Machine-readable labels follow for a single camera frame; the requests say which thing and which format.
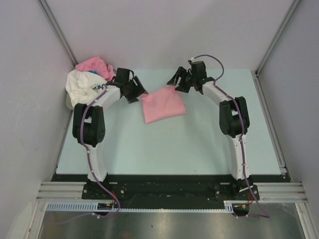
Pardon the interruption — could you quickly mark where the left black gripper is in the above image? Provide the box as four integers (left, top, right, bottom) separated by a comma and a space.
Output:
124, 76, 147, 104

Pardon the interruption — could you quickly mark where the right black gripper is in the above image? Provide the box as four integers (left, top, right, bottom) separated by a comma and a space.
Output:
167, 67, 197, 94

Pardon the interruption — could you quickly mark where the pink t shirt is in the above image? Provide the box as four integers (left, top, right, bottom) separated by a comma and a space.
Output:
75, 56, 116, 81
141, 86, 186, 123

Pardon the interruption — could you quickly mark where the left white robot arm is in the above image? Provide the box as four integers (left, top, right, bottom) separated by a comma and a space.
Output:
72, 68, 147, 199

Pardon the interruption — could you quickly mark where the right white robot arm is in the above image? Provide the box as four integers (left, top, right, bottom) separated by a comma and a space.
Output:
167, 60, 250, 181

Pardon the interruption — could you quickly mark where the blue garment in basket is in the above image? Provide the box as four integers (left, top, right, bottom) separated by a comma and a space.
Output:
88, 70, 99, 75

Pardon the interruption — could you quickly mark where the pink t shirt in basket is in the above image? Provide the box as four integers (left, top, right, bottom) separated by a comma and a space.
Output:
75, 56, 116, 81

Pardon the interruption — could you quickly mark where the white t shirt in basket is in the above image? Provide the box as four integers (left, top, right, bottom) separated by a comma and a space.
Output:
65, 69, 107, 109

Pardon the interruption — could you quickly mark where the grey laundry basket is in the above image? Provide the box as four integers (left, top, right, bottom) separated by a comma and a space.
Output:
65, 92, 77, 111

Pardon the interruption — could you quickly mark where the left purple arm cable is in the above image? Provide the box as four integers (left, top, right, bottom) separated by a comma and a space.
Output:
78, 84, 122, 217

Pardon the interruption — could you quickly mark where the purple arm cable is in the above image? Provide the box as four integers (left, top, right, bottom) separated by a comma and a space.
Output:
78, 84, 122, 217
194, 54, 272, 220

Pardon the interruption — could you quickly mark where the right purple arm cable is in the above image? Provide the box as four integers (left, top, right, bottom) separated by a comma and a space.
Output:
194, 54, 272, 220

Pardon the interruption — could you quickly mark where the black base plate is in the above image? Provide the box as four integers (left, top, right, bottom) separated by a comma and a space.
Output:
81, 174, 261, 203

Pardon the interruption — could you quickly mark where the left corner aluminium post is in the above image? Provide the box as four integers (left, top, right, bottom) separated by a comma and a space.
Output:
36, 0, 78, 66

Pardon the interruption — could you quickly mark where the corner aluminium post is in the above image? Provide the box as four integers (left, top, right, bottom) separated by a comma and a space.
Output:
255, 0, 302, 76
36, 0, 78, 66

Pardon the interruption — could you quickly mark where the right corner aluminium post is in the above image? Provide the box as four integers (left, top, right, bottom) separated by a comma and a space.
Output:
255, 0, 302, 76

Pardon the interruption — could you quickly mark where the aluminium rail frame left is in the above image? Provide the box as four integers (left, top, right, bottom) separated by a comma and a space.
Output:
36, 182, 85, 202

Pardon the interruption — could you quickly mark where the aluminium rail frame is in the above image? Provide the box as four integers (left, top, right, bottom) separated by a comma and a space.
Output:
36, 182, 85, 202
251, 71, 308, 203

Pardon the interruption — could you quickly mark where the slotted grey cable duct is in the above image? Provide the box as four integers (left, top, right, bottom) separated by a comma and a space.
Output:
46, 200, 255, 213

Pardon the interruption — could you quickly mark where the aluminium rail frame right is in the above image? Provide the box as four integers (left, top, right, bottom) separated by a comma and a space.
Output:
251, 71, 308, 203

